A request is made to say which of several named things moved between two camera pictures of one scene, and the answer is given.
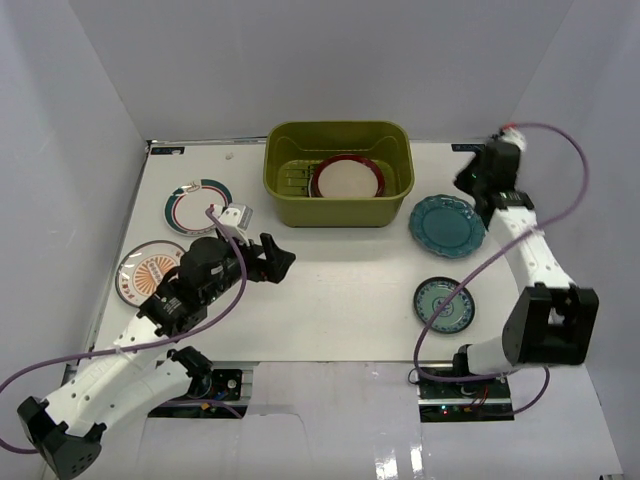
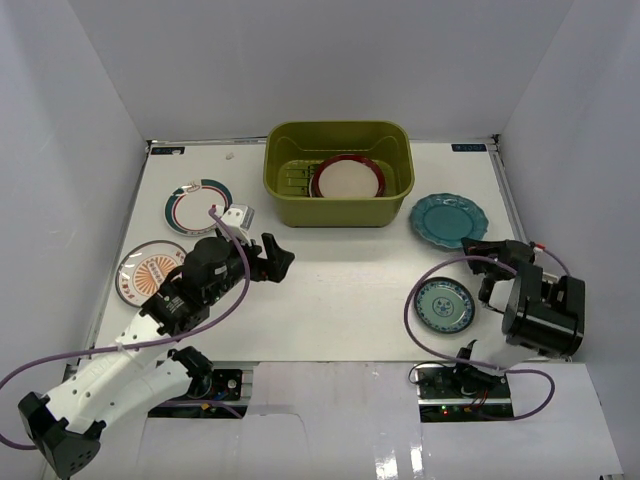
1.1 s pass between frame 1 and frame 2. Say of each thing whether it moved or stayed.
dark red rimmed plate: stayed
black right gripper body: moved
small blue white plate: stayed
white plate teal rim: stayed
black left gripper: stayed
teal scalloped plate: moved
